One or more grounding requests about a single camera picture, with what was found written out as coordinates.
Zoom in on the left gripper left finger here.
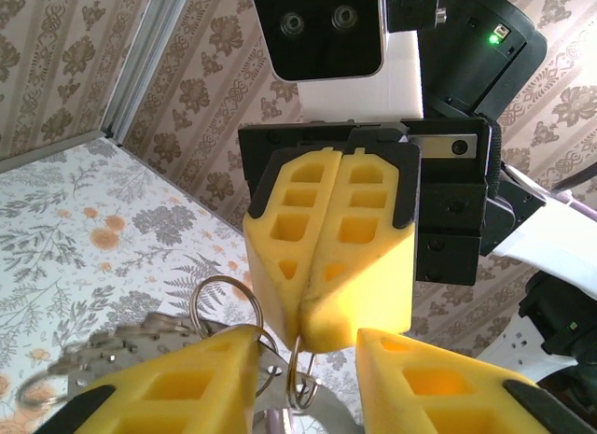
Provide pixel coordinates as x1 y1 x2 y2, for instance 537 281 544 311
35 325 261 434

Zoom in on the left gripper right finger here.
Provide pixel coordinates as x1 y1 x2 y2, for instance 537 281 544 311
355 328 594 434

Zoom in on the metal keyring chain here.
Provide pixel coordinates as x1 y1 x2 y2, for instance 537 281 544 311
18 273 327 413

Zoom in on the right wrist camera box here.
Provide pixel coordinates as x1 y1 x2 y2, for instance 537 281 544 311
249 0 425 125

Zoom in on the aluminium corner post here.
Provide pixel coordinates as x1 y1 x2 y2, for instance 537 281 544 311
99 0 193 144

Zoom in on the aluminium table edge rail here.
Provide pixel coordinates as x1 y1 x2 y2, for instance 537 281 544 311
0 128 107 174

